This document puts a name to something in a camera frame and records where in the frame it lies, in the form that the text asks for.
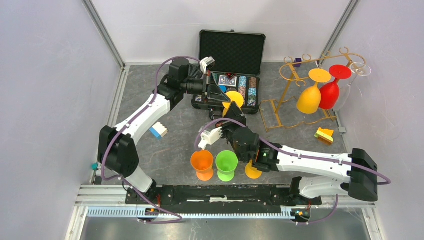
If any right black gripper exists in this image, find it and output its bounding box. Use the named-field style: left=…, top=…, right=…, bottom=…
left=215, top=101, right=247, bottom=147

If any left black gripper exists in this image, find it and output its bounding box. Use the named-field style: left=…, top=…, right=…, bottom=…
left=181, top=71, right=231, bottom=105

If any yellow wine glass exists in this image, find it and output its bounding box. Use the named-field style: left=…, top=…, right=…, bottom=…
left=244, top=160, right=263, bottom=180
left=296, top=68, right=332, bottom=115
left=222, top=91, right=245, bottom=117

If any yellow wine glass back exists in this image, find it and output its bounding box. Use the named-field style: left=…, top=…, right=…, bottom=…
left=296, top=68, right=332, bottom=115

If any gold wine glass rack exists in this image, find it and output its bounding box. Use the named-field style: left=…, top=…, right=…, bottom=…
left=259, top=47, right=367, bottom=133

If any red plastic wine glass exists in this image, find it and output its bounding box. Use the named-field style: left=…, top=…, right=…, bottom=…
left=319, top=64, right=352, bottom=110

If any clear wine glass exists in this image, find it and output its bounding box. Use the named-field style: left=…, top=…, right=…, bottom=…
left=333, top=62, right=372, bottom=111

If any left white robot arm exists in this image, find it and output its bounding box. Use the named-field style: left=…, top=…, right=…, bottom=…
left=97, top=56, right=230, bottom=204

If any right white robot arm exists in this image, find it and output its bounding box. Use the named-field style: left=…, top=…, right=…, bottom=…
left=218, top=102, right=379, bottom=204

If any green plastic wine glass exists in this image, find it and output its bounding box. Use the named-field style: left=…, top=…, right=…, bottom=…
left=215, top=150, right=239, bottom=182

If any orange plastic wine glass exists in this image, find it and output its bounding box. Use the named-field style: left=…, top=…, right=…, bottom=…
left=190, top=150, right=214, bottom=182

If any playing card deck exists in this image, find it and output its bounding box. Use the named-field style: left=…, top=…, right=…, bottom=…
left=218, top=75, right=237, bottom=87

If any black poker chip case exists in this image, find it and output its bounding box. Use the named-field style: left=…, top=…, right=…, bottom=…
left=199, top=30, right=266, bottom=115

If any blue white toy brick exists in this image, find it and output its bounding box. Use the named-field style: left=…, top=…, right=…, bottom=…
left=149, top=121, right=168, bottom=139

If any purple small block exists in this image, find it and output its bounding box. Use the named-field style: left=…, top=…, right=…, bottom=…
left=293, top=57, right=303, bottom=68

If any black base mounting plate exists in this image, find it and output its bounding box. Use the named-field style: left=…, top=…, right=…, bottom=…
left=145, top=184, right=322, bottom=214

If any orange green toy brick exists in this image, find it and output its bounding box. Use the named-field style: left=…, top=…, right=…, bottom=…
left=314, top=127, right=334, bottom=146

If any teal small object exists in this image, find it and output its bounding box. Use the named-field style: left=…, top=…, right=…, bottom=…
left=91, top=162, right=99, bottom=171

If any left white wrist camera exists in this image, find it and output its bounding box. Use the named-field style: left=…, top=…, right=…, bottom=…
left=199, top=56, right=216, bottom=75

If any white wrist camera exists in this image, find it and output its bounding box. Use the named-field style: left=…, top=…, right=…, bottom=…
left=199, top=56, right=216, bottom=75
left=197, top=127, right=223, bottom=150

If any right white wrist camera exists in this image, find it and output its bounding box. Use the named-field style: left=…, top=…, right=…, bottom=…
left=197, top=127, right=223, bottom=150

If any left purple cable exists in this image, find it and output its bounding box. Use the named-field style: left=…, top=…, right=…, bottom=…
left=100, top=55, right=201, bottom=225

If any purple cable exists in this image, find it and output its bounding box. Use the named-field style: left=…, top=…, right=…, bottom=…
left=193, top=117, right=392, bottom=226
left=100, top=55, right=201, bottom=225

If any white slotted cable duct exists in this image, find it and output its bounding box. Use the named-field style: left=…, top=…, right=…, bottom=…
left=86, top=206, right=297, bottom=220

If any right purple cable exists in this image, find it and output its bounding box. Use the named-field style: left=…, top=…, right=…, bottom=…
left=193, top=117, right=392, bottom=226

